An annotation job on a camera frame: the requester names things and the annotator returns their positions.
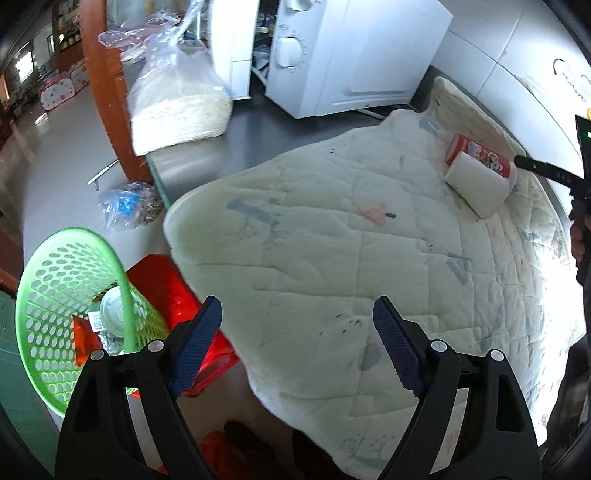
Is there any white quilted mat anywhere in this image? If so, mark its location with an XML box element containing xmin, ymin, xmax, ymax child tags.
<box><xmin>163</xmin><ymin>76</ymin><xmax>587</xmax><ymax>480</ymax></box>

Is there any grey paper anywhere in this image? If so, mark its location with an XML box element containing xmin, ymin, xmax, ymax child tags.
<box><xmin>99</xmin><ymin>330</ymin><xmax>125</xmax><ymax>357</ymax></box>

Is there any red printed paper cup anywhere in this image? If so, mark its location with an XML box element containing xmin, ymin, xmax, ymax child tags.
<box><xmin>444</xmin><ymin>134</ymin><xmax>518</xmax><ymax>185</ymax></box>

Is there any white microwave oven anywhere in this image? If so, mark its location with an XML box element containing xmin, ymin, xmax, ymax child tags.
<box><xmin>208</xmin><ymin>0</ymin><xmax>454</xmax><ymax>120</ymax></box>

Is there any white plastic lid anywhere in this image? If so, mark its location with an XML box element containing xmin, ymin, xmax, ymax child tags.
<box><xmin>99</xmin><ymin>286</ymin><xmax>132</xmax><ymax>336</ymax></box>

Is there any person's right hand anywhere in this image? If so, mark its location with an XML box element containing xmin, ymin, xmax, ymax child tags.
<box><xmin>569</xmin><ymin>208</ymin><xmax>591</xmax><ymax>282</ymax></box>

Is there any plastic bag of scraps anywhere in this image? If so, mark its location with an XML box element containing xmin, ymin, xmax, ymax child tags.
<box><xmin>97</xmin><ymin>181</ymin><xmax>166</xmax><ymax>232</ymax></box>

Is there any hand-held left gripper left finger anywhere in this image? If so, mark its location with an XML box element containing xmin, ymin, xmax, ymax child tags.
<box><xmin>54</xmin><ymin>295</ymin><xmax>223</xmax><ymax>480</ymax></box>

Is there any television screen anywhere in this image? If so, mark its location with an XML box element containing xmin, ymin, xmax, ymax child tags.
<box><xmin>14</xmin><ymin>51</ymin><xmax>36</xmax><ymax>77</ymax></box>

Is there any polka dot playpen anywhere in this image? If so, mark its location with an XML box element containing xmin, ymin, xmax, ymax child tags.
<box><xmin>38</xmin><ymin>60</ymin><xmax>90</xmax><ymax>112</ymax></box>

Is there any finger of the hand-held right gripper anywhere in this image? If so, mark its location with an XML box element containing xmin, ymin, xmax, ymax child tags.
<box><xmin>514</xmin><ymin>154</ymin><xmax>591</xmax><ymax>189</ymax></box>

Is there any wooden door frame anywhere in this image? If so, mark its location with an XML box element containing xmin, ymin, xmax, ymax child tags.
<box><xmin>81</xmin><ymin>0</ymin><xmax>153</xmax><ymax>183</ymax></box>

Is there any red plastic stool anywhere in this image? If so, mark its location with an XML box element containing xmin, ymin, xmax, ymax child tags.
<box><xmin>126</xmin><ymin>254</ymin><xmax>240</xmax><ymax>398</ymax></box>

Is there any red slipper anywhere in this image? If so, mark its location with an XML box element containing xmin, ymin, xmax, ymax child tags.
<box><xmin>201</xmin><ymin>431</ymin><xmax>259</xmax><ymax>480</ymax></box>

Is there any clear bag of white grains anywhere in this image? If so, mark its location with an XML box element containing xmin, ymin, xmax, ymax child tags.
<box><xmin>98</xmin><ymin>0</ymin><xmax>234</xmax><ymax>157</ymax></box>

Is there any red snack wrapper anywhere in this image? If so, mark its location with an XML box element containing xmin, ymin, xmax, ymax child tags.
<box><xmin>73</xmin><ymin>316</ymin><xmax>105</xmax><ymax>365</ymax></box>

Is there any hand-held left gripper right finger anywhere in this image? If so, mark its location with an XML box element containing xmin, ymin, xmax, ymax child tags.
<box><xmin>372</xmin><ymin>295</ymin><xmax>542</xmax><ymax>480</ymax></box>

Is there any white paper cup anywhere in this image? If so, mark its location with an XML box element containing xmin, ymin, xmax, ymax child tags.
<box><xmin>444</xmin><ymin>154</ymin><xmax>511</xmax><ymax>220</ymax></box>

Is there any green plastic mesh basket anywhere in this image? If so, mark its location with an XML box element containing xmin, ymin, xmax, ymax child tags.
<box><xmin>15</xmin><ymin>227</ymin><xmax>169</xmax><ymax>418</ymax></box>

